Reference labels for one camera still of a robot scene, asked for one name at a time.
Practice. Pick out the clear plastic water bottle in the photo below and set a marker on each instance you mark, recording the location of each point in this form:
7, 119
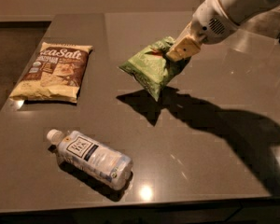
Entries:
92, 157

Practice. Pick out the metal dispenser base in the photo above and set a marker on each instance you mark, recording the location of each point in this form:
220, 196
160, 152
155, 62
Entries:
267, 24

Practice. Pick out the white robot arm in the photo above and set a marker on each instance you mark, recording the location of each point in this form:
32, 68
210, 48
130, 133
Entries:
247, 9

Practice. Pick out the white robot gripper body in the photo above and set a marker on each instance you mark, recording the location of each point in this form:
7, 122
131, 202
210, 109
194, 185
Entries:
209, 24

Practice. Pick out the green jalapeno chip bag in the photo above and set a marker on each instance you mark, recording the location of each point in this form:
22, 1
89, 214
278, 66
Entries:
151, 69

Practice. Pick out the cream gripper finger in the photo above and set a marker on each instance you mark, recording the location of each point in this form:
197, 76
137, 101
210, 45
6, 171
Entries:
183, 49
186, 31

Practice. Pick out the sea salt chip bag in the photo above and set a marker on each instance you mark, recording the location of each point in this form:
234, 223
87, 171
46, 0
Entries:
55, 75

